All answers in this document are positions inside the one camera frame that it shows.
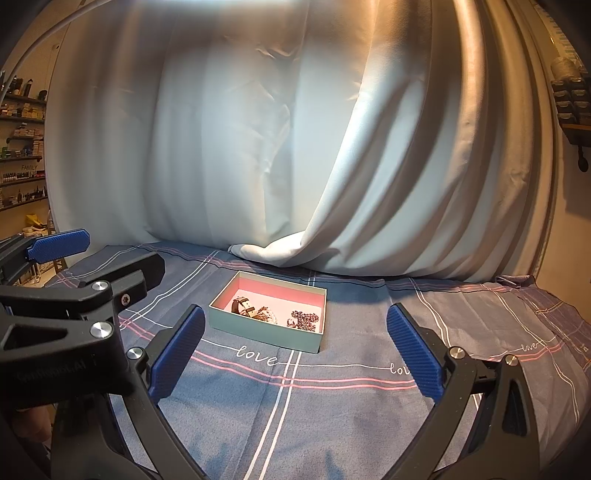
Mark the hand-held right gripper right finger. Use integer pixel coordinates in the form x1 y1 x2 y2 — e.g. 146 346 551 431
387 302 541 480

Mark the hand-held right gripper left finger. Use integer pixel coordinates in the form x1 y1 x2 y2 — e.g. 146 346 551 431
51 304 206 480

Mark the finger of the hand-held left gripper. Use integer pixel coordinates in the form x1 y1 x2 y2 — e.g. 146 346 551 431
0 228 91 288
0 251 166 345

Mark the jewelry box with pink inside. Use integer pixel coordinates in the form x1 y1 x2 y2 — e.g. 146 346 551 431
209 271 329 354

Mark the rose gold chain necklace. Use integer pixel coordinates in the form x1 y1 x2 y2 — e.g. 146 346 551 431
285 310 322 331

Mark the person's left hand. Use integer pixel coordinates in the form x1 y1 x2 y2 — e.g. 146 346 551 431
9 407 52 445

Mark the grey plaid bedsheet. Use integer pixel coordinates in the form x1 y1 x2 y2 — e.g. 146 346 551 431
46 242 591 480

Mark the white curtain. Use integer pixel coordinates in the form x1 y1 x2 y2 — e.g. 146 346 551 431
44 0 560 283

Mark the wooden shelf with dark jars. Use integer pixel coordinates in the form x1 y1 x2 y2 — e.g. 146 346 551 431
549 44 591 147

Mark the wall shelving with small bottles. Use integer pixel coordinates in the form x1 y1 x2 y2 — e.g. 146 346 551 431
0 69 49 214

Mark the grey cable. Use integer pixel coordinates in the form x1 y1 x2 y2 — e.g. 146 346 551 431
0 0 93 109

